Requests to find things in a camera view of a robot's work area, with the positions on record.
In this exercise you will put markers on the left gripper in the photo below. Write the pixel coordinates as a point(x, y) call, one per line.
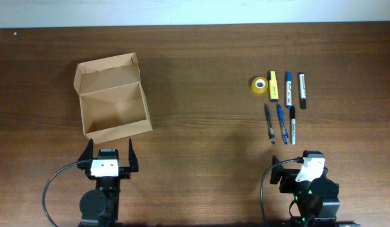
point(124, 173)

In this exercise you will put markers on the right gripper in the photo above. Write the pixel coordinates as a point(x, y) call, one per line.
point(289, 177)

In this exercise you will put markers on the black gel pen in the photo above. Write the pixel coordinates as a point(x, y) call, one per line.
point(270, 126)

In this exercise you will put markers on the cardboard box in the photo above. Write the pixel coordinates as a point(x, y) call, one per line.
point(112, 100)

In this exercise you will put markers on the yellow highlighter marker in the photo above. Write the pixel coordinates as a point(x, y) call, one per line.
point(273, 87)

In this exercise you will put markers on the yellow tape roll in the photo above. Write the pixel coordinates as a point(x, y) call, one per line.
point(259, 85)

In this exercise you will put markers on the blue whiteboard marker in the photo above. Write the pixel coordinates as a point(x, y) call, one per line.
point(288, 89)

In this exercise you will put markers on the black whiteboard marker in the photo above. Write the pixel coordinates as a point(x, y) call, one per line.
point(303, 97)

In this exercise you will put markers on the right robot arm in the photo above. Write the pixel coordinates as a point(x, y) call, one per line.
point(314, 194)

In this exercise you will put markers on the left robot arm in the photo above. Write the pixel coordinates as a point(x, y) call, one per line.
point(100, 207)

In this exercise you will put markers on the blue gel pen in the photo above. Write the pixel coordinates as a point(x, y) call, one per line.
point(282, 123)

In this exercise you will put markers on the black Sharpie marker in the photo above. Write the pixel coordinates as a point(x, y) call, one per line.
point(293, 125)

